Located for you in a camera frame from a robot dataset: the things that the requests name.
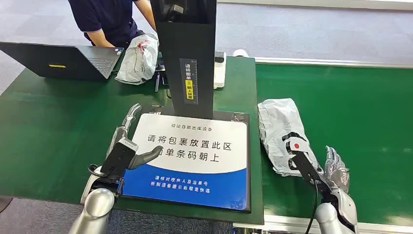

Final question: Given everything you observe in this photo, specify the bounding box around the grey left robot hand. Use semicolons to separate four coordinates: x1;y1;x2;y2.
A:
106;103;164;170

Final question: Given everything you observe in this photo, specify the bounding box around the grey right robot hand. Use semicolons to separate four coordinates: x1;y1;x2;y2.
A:
323;146;351;194

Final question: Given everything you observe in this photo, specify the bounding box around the white package with black logo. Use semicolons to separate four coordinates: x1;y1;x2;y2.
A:
257;98;323;177

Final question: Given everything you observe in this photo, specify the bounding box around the green conveyor belt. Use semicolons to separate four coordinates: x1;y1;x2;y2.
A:
255;57;413;234

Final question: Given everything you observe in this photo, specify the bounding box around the white package with red print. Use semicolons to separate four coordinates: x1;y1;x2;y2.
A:
114;32;160;86

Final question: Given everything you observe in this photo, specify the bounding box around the black scanner machine column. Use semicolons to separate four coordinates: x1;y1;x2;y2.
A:
150;0;217;119

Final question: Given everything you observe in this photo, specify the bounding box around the black laptop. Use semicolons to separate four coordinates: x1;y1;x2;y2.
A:
0;41;125;81

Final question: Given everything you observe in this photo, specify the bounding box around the person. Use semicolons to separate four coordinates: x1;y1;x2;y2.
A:
68;0;157;48

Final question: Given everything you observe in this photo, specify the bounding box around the white desktop device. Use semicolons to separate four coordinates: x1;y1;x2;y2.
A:
213;51;227;89

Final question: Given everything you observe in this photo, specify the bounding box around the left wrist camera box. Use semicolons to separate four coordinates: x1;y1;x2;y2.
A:
100;138;139;182

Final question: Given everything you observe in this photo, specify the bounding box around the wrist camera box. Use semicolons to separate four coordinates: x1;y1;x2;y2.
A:
100;138;139;182
290;149;326;188

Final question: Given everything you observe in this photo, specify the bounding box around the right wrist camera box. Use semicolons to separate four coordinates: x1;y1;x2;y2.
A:
290;149;326;188

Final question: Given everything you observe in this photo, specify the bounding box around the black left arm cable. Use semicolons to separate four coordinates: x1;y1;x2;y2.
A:
88;164;108;178

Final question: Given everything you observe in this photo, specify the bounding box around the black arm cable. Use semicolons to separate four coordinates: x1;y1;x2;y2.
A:
88;164;108;178
304;180;320;234

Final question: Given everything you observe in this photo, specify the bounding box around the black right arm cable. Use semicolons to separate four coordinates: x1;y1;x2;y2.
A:
304;180;320;234

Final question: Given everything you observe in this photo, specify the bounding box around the blue white machine base plate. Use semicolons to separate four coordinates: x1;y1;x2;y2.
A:
121;105;252;213

